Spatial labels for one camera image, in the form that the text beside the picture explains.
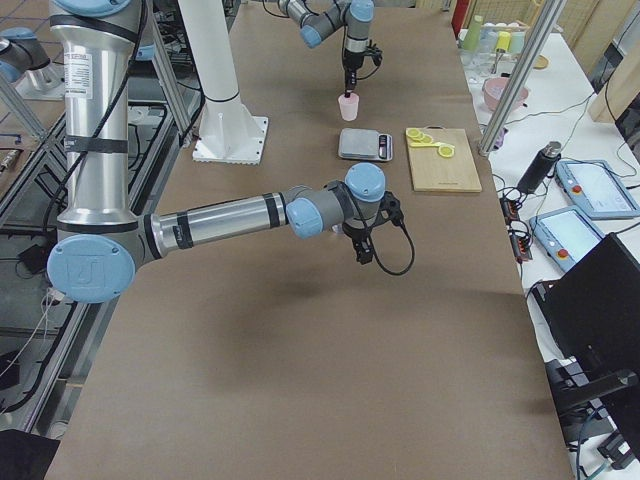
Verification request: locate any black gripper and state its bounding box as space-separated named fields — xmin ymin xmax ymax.
xmin=342 ymin=222 xmax=374 ymax=263
xmin=342 ymin=49 xmax=364 ymax=96

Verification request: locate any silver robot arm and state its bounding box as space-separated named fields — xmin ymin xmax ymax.
xmin=46 ymin=1 xmax=388 ymax=304
xmin=277 ymin=0 xmax=382 ymax=98

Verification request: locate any green cup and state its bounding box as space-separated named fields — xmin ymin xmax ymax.
xmin=460 ymin=15 xmax=484 ymax=52

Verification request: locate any blue teach pendant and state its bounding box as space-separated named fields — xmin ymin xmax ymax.
xmin=555 ymin=160 xmax=639 ymax=220
xmin=529 ymin=206 xmax=604 ymax=272

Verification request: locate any pink bowl with ice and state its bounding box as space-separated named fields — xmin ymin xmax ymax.
xmin=481 ymin=76 xmax=531 ymax=111

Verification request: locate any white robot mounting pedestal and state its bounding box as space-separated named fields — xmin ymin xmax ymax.
xmin=184 ymin=1 xmax=269 ymax=165

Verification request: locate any pink plastic cup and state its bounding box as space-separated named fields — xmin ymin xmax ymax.
xmin=338 ymin=92 xmax=360 ymax=122

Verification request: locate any aluminium frame post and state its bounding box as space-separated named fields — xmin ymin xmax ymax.
xmin=478 ymin=0 xmax=566 ymax=157

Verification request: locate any silver digital kitchen scale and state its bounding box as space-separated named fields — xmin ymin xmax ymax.
xmin=338 ymin=128 xmax=393 ymax=162

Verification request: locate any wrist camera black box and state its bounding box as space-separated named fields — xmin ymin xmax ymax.
xmin=377 ymin=193 xmax=416 ymax=276

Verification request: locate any black monitor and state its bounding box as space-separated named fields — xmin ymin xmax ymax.
xmin=534 ymin=234 xmax=639 ymax=409

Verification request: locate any purple cloth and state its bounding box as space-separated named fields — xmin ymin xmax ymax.
xmin=493 ymin=127 xmax=508 ymax=151

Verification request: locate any yellow cup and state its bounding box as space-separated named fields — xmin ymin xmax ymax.
xmin=495 ymin=31 xmax=511 ymax=53

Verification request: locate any light blue cup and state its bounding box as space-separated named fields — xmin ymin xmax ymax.
xmin=509 ymin=31 xmax=526 ymax=55

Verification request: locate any yellow plastic knife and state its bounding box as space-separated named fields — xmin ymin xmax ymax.
xmin=409 ymin=142 xmax=443 ymax=148

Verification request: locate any bamboo cutting board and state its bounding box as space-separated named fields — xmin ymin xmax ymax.
xmin=405 ymin=127 xmax=482 ymax=193

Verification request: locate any black water bottle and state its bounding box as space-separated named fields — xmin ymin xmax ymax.
xmin=516 ymin=141 xmax=562 ymax=194

